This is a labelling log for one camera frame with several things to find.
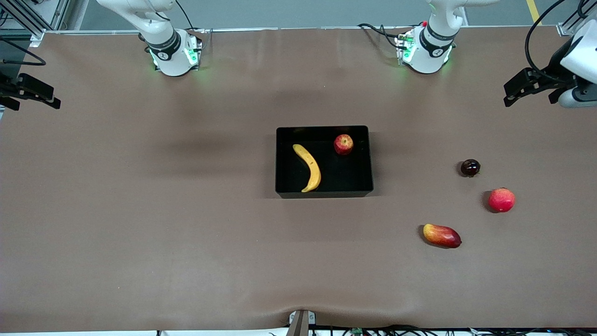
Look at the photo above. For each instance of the yellow banana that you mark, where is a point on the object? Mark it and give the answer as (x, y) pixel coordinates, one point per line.
(311, 165)

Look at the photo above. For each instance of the red yellow striped apple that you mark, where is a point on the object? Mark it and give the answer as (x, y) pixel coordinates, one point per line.
(343, 144)

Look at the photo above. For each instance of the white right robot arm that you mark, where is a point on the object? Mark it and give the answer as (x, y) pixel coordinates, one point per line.
(170, 60)

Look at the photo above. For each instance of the red yellow mango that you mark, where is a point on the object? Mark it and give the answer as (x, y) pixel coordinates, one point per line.
(442, 235)

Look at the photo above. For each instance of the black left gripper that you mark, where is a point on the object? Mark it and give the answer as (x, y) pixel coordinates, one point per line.
(556, 64)

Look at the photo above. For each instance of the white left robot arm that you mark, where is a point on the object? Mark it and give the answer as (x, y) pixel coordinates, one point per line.
(431, 51)

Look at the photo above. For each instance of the aluminium frame corner post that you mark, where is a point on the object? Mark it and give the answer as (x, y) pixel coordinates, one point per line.
(564, 29)

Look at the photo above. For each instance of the red pomegranate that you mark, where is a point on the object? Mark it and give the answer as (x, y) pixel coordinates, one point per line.
(502, 200)

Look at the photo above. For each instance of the metal table edge bracket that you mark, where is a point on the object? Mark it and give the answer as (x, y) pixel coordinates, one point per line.
(301, 322)

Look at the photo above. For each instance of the dark purple mangosteen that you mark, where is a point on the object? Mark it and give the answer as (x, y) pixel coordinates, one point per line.
(470, 168)

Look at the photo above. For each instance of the black rectangular plastic box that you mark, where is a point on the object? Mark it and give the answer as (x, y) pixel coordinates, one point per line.
(326, 177)

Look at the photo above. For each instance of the aluminium frame with diagonal bars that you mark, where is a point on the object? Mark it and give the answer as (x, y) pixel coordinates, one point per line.
(27, 19)

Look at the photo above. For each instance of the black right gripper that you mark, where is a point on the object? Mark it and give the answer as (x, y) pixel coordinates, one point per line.
(5, 84)

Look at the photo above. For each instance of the brown table cover mat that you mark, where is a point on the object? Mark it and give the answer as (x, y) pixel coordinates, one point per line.
(140, 210)

